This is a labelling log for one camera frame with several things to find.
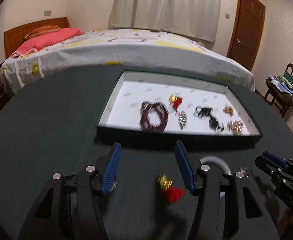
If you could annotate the copper bead cluster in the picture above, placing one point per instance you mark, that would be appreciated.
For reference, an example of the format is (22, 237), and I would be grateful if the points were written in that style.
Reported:
(235, 127)

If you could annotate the silver jewelry piece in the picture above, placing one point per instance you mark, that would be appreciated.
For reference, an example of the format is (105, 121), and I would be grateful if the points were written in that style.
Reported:
(182, 120)

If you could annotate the pile of clothes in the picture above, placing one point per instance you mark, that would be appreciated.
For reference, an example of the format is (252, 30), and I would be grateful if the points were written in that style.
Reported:
(279, 87)

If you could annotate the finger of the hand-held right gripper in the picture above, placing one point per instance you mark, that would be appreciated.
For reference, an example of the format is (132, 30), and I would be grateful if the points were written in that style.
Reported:
(274, 158)
(265, 166)

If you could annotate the bed with patterned sheet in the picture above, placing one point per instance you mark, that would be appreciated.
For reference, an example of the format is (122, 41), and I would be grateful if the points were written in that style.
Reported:
(136, 52)

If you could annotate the white jade bangle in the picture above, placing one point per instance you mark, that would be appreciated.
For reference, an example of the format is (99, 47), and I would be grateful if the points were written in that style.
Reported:
(215, 158)

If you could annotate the wooden headboard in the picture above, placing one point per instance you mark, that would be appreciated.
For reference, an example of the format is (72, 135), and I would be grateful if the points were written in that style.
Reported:
(14, 37)

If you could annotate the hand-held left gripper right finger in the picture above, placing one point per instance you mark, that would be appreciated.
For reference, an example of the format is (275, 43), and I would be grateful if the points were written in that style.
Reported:
(185, 167)

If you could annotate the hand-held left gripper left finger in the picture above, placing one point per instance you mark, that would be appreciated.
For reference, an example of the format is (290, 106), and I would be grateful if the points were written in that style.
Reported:
(110, 170)

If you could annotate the dark green box tray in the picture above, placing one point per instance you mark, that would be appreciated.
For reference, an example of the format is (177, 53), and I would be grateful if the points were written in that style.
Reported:
(126, 110)

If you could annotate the white window curtain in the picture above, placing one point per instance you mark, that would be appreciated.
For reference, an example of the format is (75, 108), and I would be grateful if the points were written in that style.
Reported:
(166, 5)

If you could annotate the red knot gold charm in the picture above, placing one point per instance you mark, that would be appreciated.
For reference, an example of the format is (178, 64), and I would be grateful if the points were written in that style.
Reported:
(176, 102)
(172, 193)

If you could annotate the pink pillow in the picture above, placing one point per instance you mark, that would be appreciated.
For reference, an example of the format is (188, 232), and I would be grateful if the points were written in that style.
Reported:
(44, 38)

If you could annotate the wooden door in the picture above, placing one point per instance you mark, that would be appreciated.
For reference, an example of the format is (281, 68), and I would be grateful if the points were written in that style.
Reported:
(246, 30)

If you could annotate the brown orange cushion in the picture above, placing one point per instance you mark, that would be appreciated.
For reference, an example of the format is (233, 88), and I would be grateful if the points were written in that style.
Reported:
(42, 31)

